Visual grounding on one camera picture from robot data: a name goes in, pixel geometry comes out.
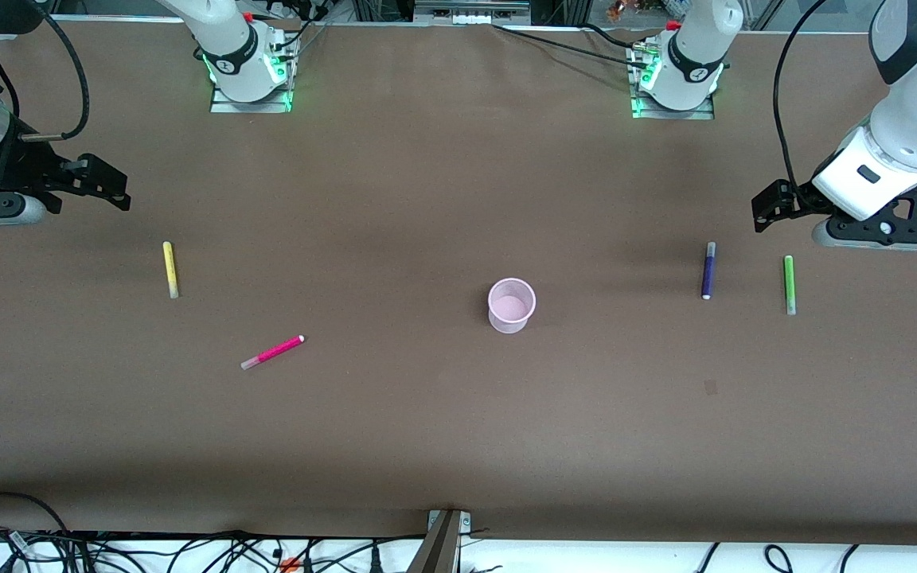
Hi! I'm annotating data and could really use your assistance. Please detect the pink plastic cup holder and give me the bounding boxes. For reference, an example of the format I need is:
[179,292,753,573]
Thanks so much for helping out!
[487,278,537,334]

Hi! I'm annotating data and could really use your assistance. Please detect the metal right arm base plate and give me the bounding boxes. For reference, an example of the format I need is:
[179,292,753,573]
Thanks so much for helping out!
[210,32,295,114]

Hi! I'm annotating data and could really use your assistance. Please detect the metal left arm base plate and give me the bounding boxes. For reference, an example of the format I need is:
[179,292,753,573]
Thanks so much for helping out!
[630,44,716,121]

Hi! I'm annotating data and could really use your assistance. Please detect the silver aluminium rail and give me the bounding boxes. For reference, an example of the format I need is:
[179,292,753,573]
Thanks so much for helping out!
[413,0,533,26]

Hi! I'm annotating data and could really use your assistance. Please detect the long black tabletop cable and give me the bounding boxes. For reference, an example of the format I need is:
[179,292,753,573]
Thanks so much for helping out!
[493,24,652,68]

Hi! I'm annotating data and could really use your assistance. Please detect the thick black right-arm cable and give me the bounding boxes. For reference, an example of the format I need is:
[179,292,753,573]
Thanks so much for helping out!
[19,4,92,142]

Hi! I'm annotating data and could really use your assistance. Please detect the thin black right-arm cable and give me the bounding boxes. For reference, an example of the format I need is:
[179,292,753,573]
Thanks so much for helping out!
[0,56,23,124]

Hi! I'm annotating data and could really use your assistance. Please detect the tangled black floor cables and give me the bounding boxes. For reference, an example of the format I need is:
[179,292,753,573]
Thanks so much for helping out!
[0,527,427,573]

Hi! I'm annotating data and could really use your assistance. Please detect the black left-arm cable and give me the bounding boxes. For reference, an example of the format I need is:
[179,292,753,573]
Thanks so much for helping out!
[771,0,829,214]

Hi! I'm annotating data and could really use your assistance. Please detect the black base connector cables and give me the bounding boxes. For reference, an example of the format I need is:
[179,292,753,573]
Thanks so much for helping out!
[267,0,334,58]

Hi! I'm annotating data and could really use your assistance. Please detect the pink pen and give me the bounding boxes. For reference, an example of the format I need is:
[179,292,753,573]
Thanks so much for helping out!
[240,335,306,372]

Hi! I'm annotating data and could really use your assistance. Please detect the yellow pen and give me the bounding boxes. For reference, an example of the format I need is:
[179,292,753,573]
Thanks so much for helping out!
[162,241,180,300]

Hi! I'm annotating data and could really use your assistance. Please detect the metal table edge bracket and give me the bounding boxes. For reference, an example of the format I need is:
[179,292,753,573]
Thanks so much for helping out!
[407,509,473,573]

